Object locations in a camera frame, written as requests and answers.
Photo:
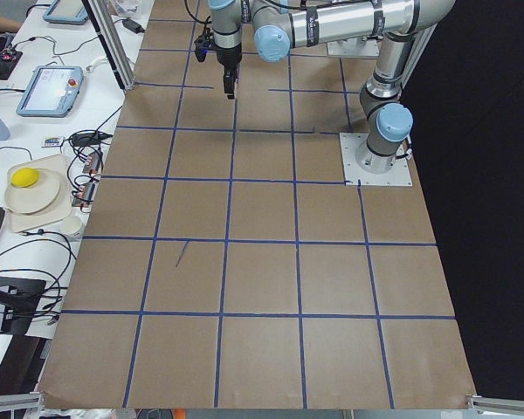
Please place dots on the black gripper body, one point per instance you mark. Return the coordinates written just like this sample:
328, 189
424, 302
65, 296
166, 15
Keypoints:
227, 57

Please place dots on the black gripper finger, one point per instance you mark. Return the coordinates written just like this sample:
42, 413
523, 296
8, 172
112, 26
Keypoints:
229, 81

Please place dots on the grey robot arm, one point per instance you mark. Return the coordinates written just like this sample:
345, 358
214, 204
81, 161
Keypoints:
383, 30

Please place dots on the black power adapter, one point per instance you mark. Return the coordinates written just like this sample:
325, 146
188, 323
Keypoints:
132, 26

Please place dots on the blue teach pendant far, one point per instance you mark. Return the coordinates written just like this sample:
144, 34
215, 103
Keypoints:
66, 12

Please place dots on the blue teach pendant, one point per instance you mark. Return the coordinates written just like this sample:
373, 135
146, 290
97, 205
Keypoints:
51, 92
66, 12

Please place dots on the blue teach pendant near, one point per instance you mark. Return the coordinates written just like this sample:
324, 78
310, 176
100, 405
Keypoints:
51, 92

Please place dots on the small white remote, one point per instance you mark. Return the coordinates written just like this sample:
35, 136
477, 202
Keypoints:
53, 142

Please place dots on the white paper cup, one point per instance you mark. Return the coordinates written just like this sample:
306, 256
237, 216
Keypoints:
73, 227

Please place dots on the yellow lemon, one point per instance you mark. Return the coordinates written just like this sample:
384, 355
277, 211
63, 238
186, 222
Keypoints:
24, 178

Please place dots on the beige plate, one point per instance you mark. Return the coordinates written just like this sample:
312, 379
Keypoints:
35, 198

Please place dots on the beige tray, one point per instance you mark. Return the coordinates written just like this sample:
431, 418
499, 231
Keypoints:
59, 209

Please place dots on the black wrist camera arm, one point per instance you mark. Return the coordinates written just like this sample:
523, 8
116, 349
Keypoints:
203, 41

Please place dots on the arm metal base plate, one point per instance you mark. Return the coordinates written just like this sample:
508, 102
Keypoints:
361, 48
362, 168

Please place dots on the aluminium frame post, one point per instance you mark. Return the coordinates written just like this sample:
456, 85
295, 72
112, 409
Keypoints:
104, 27

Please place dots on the usb hub with cables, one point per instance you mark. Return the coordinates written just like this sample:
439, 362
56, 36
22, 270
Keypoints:
93, 163

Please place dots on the black camera stand base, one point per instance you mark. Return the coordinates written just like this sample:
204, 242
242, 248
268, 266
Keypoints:
19, 299

